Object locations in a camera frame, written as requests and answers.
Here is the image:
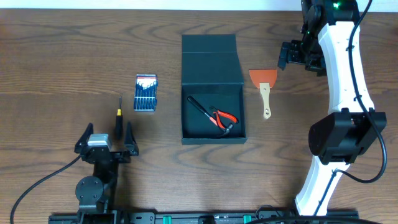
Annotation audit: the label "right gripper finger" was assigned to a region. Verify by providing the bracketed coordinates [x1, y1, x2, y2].
[277, 42, 290, 70]
[306, 60, 326, 77]

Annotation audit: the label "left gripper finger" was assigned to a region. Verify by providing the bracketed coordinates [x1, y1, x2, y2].
[74, 123, 93, 154]
[124, 122, 139, 156]

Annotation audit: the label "blue precision screwdriver set case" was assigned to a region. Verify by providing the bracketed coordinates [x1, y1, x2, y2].
[134, 74, 158, 112]

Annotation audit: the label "red handled pliers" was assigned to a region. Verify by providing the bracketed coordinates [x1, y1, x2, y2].
[210, 106, 239, 129]

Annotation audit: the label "small claw hammer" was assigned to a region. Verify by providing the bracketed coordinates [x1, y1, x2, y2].
[187, 96, 235, 138]

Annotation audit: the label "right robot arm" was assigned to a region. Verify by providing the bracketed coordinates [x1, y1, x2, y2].
[278, 0, 387, 216]

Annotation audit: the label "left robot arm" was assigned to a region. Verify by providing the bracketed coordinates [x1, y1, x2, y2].
[75, 123, 139, 223]

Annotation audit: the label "black yellow screwdriver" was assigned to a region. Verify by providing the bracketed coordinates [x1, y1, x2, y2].
[114, 96, 123, 140]

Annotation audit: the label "black open gift box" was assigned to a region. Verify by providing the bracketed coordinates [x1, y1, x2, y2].
[181, 34, 247, 145]

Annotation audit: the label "orange scraper wooden handle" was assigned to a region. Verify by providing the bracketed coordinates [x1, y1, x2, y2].
[249, 69, 277, 119]

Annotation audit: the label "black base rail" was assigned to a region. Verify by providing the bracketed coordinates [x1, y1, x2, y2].
[48, 210, 360, 224]

